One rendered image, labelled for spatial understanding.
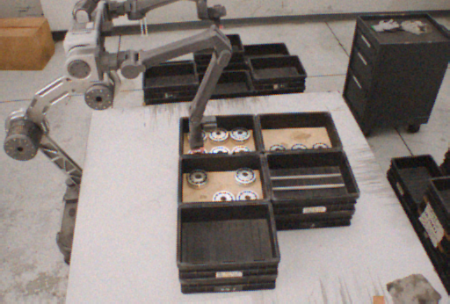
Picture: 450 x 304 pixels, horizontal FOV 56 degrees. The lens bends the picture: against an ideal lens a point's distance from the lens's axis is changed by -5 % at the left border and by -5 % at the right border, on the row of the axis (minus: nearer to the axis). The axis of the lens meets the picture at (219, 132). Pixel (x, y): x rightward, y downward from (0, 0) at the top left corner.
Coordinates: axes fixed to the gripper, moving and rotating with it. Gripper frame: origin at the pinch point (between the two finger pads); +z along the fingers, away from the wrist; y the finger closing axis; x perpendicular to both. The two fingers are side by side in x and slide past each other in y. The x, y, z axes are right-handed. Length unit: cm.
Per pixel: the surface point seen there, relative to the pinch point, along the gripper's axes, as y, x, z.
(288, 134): 9, -50, 4
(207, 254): -57, 4, 4
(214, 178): -15.0, -5.9, 4.1
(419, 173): 16, -151, 60
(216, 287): -68, 2, 12
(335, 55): 212, -171, 87
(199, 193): -23.2, 2.4, 4.1
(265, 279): -71, -18, 7
